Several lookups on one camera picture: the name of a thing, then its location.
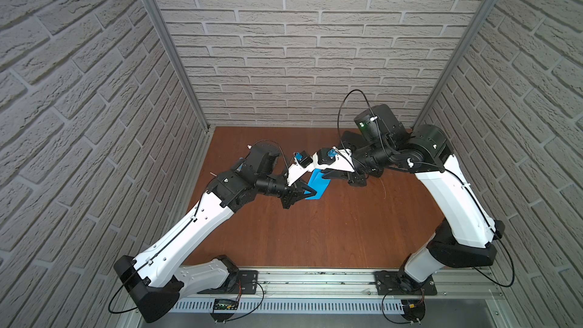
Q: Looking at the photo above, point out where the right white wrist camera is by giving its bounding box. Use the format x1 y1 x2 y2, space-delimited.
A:
314 147 355 173

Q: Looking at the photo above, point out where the blue square paper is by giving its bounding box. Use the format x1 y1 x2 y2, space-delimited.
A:
305 169 331 200

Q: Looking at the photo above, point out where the left small circuit board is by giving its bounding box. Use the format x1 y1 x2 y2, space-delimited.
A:
213 299 239 311

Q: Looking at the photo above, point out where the black plastic case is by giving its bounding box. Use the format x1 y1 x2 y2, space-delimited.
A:
340 131 367 150

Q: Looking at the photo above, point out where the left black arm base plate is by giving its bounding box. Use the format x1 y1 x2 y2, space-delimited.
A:
199 270 259 296

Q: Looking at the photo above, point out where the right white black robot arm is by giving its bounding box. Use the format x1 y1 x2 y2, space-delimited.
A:
316 105 505 292

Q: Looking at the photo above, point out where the aluminium front rail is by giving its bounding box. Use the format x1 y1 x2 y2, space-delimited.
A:
131 266 504 301

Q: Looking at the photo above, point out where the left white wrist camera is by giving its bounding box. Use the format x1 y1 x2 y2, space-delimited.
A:
287 151 314 186

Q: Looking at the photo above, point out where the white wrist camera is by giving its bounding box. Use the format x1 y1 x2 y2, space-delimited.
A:
314 147 355 173
287 151 314 186

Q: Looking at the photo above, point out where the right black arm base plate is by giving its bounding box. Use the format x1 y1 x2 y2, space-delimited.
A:
373 270 437 297

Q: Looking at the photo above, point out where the right small connector board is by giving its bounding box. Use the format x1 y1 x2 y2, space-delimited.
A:
401 300 426 323

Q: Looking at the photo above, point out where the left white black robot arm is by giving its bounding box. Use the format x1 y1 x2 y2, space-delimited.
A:
114 144 328 323

